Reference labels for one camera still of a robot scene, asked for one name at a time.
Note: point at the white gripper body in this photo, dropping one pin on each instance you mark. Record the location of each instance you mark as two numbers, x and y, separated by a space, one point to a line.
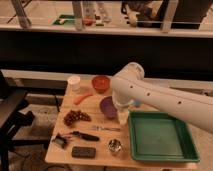
122 115

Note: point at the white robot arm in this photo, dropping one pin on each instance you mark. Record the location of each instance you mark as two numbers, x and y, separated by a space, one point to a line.
128 84

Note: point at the green plastic tray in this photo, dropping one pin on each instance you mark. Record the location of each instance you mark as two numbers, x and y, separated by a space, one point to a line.
158 137

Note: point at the purple bowl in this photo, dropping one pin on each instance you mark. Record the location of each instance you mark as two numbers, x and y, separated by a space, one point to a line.
107 107

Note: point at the small metal cup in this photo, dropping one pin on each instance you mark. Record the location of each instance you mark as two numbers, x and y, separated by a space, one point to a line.
114 146

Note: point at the red bowl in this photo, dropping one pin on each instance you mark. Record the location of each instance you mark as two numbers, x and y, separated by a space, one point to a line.
101 83

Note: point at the bunch of dark grapes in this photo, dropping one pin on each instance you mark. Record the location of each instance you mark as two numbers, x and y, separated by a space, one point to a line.
73 116

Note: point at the white plastic cup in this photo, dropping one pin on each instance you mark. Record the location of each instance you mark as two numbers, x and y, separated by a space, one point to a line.
74 82

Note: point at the dark rectangular sponge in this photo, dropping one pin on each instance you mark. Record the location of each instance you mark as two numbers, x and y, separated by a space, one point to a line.
83 152

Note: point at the black binder clip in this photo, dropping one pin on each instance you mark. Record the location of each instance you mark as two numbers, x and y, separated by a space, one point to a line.
60 141

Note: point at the black chair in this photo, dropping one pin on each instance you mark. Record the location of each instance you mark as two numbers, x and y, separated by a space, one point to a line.
11 120

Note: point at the black handled peeler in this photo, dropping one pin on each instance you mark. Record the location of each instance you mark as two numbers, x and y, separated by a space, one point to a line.
85 136

